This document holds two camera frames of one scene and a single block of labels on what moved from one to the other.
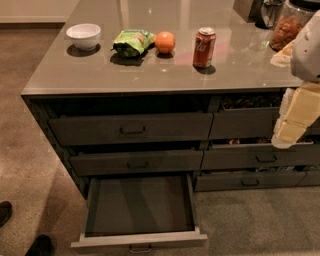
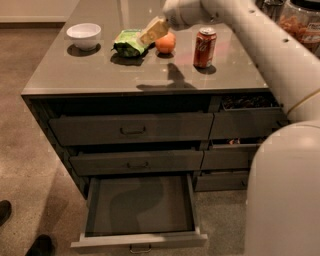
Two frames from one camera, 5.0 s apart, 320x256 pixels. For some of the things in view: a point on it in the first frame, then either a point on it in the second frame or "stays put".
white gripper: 306,55 to 175,15
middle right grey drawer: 226,154 stays put
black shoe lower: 42,246 stays put
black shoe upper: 6,210 stays put
